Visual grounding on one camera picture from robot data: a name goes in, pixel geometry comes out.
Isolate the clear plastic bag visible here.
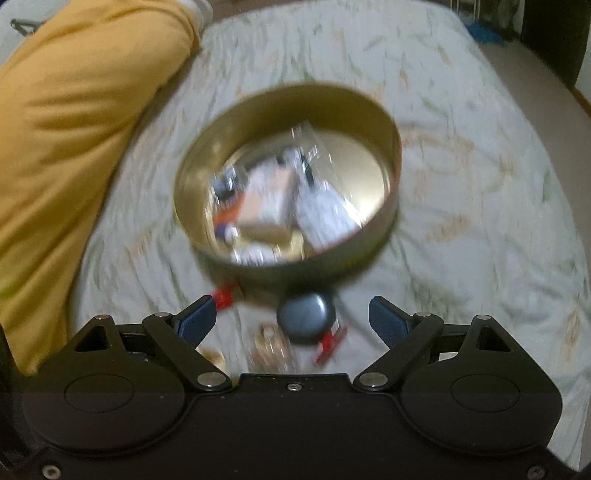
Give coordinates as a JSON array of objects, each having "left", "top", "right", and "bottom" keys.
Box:
[{"left": 295, "top": 185, "right": 365, "bottom": 252}]

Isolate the dark wooden door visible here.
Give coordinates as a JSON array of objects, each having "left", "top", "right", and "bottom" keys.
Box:
[{"left": 521, "top": 0, "right": 591, "bottom": 90}]

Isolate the orange box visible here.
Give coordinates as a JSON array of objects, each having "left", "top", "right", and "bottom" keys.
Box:
[{"left": 240, "top": 171, "right": 296, "bottom": 227}]

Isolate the round metal tin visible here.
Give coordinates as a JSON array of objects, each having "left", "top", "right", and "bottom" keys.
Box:
[{"left": 173, "top": 82, "right": 402, "bottom": 282}]

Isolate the clear snack packet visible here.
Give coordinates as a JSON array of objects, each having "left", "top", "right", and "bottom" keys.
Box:
[{"left": 252, "top": 323, "right": 298, "bottom": 372}]

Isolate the blue cloth on floor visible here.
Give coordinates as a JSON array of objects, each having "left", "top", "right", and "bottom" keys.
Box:
[{"left": 466, "top": 18, "right": 509, "bottom": 47}]

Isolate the yellow blanket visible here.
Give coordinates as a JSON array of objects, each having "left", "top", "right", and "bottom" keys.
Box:
[{"left": 0, "top": 0, "right": 204, "bottom": 374}]

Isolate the dark grey round case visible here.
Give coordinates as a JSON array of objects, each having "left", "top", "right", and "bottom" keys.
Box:
[{"left": 276, "top": 292, "right": 337, "bottom": 346}]

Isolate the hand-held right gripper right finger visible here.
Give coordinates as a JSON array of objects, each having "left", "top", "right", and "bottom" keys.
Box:
[{"left": 353, "top": 295, "right": 512, "bottom": 393}]

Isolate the floral bed quilt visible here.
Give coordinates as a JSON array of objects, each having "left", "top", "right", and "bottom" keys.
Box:
[{"left": 69, "top": 7, "right": 591, "bottom": 467}]

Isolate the red-ended candy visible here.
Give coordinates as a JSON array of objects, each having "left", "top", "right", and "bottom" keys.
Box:
[
  {"left": 210, "top": 284, "right": 241, "bottom": 310},
  {"left": 314, "top": 323, "right": 348, "bottom": 365}
]

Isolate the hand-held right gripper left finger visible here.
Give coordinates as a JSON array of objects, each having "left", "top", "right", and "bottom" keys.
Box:
[{"left": 71, "top": 295, "right": 232, "bottom": 393}]

